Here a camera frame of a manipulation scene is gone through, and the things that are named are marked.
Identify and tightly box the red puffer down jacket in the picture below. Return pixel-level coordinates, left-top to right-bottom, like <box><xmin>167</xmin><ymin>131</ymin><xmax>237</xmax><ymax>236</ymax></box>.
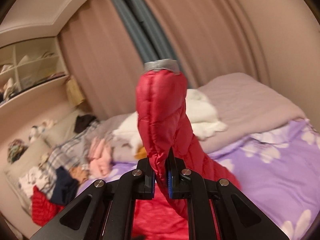
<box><xmin>132</xmin><ymin>59</ymin><xmax>240</xmax><ymax>239</ymax></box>

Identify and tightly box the tan small garment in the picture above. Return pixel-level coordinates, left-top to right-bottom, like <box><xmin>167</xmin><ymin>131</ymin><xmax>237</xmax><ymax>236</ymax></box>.
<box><xmin>69</xmin><ymin>166</ymin><xmax>89</xmax><ymax>185</ymax></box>

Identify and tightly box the navy blue garment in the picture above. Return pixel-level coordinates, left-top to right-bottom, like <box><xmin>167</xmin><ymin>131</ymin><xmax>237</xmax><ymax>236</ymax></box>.
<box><xmin>50</xmin><ymin>166</ymin><xmax>79</xmax><ymax>206</ymax></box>

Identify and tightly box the pink folded garment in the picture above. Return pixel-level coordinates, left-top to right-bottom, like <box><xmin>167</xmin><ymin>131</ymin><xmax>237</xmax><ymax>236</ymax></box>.
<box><xmin>87</xmin><ymin>137</ymin><xmax>112</xmax><ymax>178</ymax></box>

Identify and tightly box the red knit garment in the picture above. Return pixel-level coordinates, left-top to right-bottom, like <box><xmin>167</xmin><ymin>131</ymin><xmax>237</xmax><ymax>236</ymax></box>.
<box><xmin>31</xmin><ymin>186</ymin><xmax>64</xmax><ymax>226</ymax></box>

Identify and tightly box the grey plaid shirt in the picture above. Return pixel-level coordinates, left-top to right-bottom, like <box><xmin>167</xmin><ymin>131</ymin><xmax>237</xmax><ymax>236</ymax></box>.
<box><xmin>42</xmin><ymin>119</ymin><xmax>101</xmax><ymax>199</ymax></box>

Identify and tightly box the mustard orange cushion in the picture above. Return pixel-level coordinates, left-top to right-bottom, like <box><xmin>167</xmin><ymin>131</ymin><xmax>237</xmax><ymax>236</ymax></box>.
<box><xmin>135</xmin><ymin>146</ymin><xmax>148</xmax><ymax>160</ymax></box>

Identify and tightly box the purple floral duvet cover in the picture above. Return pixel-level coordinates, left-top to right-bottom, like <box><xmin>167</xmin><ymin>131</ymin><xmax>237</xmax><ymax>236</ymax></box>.
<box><xmin>75</xmin><ymin>119</ymin><xmax>320</xmax><ymax>240</ymax></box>

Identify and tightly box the white fluffy blanket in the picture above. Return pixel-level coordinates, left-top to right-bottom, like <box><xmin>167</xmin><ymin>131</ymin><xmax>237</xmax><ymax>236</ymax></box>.
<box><xmin>112</xmin><ymin>89</ymin><xmax>228</xmax><ymax>155</ymax></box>

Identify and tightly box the black garment by pillow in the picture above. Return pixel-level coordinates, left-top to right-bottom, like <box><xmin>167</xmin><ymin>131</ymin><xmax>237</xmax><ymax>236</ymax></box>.
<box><xmin>74</xmin><ymin>114</ymin><xmax>96</xmax><ymax>134</ymax></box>

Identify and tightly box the cream pillow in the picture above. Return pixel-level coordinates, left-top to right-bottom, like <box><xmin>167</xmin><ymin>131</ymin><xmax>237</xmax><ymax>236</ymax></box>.
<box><xmin>4</xmin><ymin>109</ymin><xmax>85</xmax><ymax>215</ymax></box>

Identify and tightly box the small plush toy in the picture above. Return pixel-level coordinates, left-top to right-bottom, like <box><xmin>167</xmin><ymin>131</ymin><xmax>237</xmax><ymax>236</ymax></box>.
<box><xmin>28</xmin><ymin>119</ymin><xmax>57</xmax><ymax>143</ymax></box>

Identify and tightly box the grey beige quilt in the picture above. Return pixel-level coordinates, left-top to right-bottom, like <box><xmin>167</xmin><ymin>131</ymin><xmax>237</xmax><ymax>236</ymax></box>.
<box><xmin>97</xmin><ymin>73</ymin><xmax>305</xmax><ymax>162</ymax></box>

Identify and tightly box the yellow curtain tassel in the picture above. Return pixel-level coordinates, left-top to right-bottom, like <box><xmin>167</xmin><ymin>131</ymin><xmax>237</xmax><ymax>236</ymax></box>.
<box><xmin>66</xmin><ymin>76</ymin><xmax>85</xmax><ymax>107</ymax></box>

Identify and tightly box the pinkish beige curtain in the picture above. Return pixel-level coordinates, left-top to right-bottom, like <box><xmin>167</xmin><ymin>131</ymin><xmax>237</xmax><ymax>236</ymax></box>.
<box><xmin>58</xmin><ymin>0</ymin><xmax>319</xmax><ymax>127</ymax></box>

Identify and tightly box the cream wall shelf unit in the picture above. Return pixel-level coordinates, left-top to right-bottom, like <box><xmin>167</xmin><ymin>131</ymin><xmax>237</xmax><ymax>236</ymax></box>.
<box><xmin>1</xmin><ymin>37</ymin><xmax>69</xmax><ymax>116</ymax></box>

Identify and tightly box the blue grey window frame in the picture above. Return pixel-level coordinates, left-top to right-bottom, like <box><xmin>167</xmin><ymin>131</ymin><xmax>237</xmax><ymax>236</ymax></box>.
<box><xmin>103</xmin><ymin>0</ymin><xmax>193</xmax><ymax>90</ymax></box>

